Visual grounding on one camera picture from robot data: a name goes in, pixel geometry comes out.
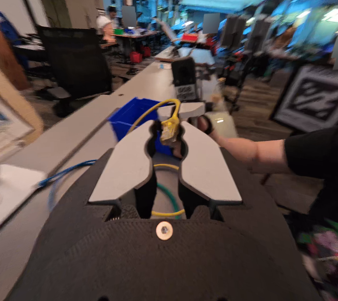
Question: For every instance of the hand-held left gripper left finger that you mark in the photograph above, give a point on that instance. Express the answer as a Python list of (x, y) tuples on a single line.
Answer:
[(124, 171)]

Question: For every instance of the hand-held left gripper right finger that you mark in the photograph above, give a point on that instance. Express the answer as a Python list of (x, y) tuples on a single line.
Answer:
[(208, 171)]

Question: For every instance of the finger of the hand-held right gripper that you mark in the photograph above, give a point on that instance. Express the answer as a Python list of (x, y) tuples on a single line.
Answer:
[(192, 109), (165, 112)]

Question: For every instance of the blue plastic bin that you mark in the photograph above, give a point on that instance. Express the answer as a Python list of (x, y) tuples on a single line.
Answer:
[(132, 116)]

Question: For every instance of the person's right hand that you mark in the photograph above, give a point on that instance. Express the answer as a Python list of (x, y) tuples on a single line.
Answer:
[(217, 137)]

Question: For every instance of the grey background table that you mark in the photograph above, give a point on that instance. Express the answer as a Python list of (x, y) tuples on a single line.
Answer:
[(200, 55)]

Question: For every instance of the glass bottle yellow label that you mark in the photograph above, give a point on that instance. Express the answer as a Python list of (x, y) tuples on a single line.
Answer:
[(219, 98)]

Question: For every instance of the red plastic crate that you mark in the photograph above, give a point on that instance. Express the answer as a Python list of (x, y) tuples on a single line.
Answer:
[(190, 37)]

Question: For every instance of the red plastic canister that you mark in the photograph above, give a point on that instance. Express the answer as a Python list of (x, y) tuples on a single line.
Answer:
[(136, 57), (146, 51)]

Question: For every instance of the mannequin head white cap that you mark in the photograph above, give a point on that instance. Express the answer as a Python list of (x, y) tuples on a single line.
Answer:
[(105, 28)]

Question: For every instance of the black mesh office chair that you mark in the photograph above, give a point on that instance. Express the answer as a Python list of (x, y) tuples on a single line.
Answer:
[(76, 63)]

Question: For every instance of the white stand base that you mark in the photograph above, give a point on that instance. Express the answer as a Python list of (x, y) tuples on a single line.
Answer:
[(15, 190)]

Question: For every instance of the instruction sheet on stand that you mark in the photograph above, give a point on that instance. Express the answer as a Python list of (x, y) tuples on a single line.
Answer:
[(29, 111)]

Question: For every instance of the colourful printed cloth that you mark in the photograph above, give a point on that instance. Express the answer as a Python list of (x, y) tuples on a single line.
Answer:
[(324, 243)]

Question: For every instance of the blue jacket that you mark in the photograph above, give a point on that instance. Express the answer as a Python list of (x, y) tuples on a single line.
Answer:
[(9, 29)]

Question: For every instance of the white sign black frame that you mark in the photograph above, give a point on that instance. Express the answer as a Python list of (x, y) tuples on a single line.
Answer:
[(309, 98)]

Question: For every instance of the wooden post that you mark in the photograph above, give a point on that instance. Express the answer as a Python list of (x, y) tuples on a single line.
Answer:
[(10, 63)]

